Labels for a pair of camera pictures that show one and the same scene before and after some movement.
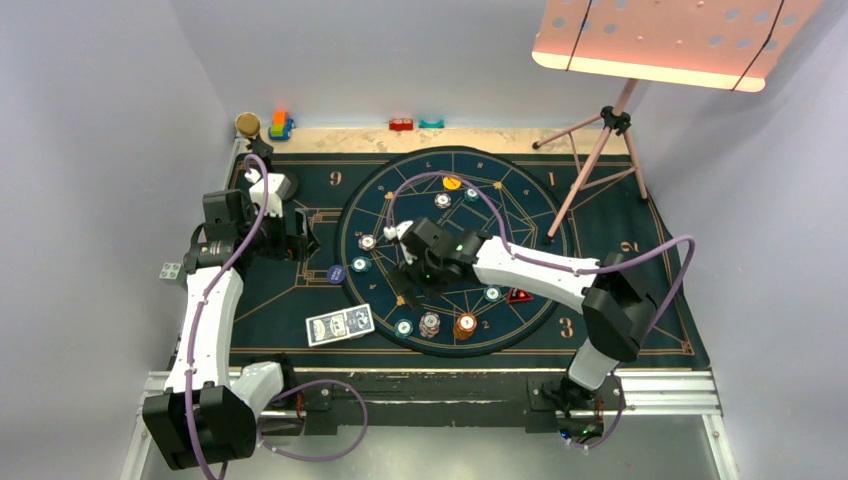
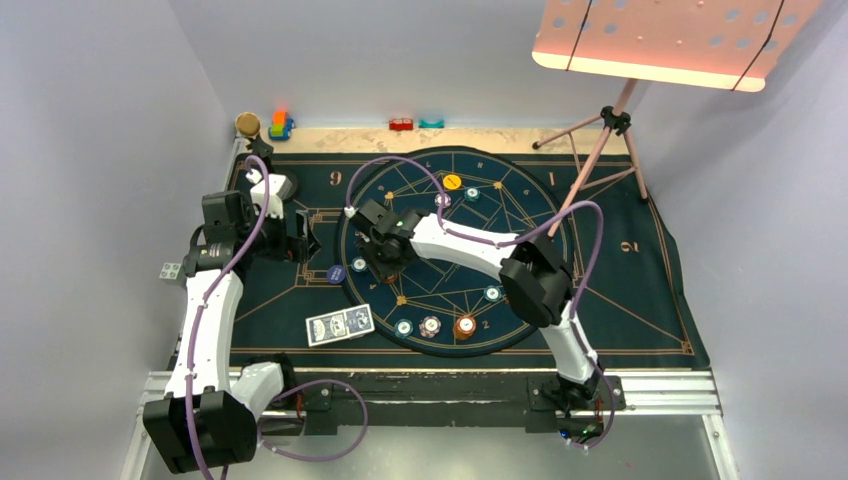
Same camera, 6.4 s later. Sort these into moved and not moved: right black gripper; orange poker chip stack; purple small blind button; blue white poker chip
Moved: right black gripper
Not moved: orange poker chip stack; purple small blind button; blue white poker chip
